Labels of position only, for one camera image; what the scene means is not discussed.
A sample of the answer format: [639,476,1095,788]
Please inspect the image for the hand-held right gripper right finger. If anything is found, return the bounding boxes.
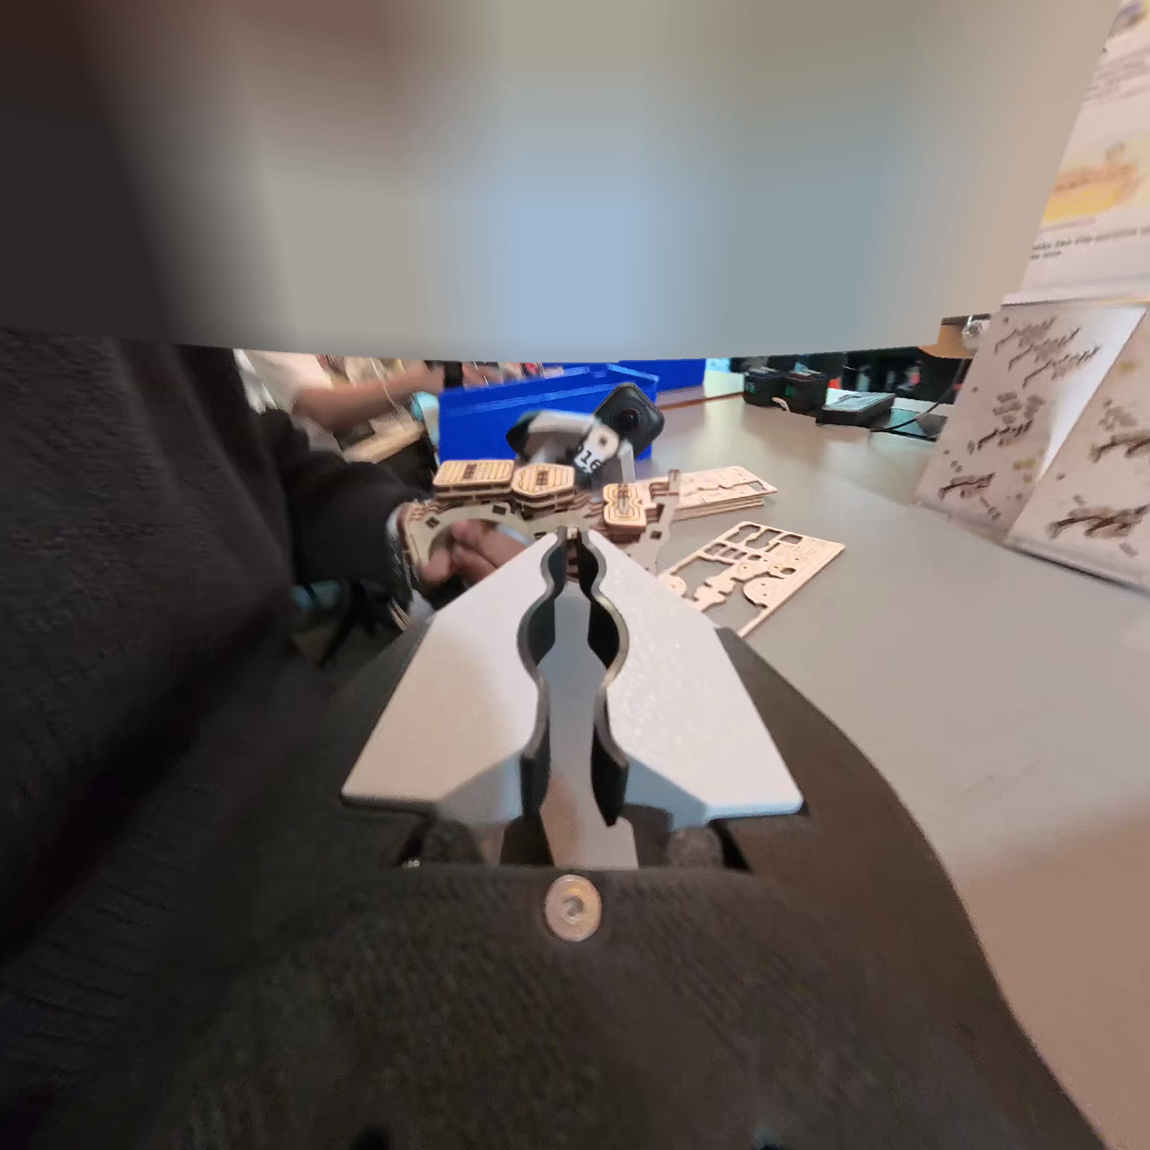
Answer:
[582,529,805,829]

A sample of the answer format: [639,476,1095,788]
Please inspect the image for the wooden puzzle model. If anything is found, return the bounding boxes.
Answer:
[400,458,686,580]

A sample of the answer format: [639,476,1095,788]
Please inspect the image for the white speckled display board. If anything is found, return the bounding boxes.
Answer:
[1006,309,1150,592]
[915,305,1146,546]

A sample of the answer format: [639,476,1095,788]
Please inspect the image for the person's left forearm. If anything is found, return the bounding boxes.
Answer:
[260,407,423,629]

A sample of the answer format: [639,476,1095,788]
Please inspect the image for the person's left hand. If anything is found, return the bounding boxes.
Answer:
[422,522,533,589]

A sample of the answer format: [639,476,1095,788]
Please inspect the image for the small blue plastic bin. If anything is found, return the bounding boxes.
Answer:
[620,358,708,398]

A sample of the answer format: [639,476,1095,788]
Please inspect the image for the person's black sweater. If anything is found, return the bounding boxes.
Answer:
[0,327,433,1150]

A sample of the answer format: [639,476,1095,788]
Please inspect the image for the flat black device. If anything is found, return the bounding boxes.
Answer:
[816,390,898,426]

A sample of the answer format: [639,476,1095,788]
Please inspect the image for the metal wrist bracelet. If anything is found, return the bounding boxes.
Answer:
[386,505,426,595]

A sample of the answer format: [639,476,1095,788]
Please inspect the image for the black cable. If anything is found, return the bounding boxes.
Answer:
[874,406,952,443]

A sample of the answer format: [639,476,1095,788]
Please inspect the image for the wooden board with poster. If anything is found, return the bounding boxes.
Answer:
[1001,0,1150,302]

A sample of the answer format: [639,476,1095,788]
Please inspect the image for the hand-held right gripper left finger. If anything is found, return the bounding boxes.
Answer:
[341,529,570,851]

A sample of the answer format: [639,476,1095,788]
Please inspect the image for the large blue plastic bin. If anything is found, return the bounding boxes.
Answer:
[437,363,661,468]

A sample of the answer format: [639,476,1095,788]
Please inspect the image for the punched-out wooden puzzle sheet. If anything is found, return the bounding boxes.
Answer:
[659,521,846,639]

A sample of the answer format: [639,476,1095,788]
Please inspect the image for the grey desk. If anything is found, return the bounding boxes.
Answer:
[297,385,1150,1150]

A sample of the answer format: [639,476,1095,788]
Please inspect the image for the stack of wooden puzzle sheets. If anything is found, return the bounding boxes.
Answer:
[670,465,779,522]

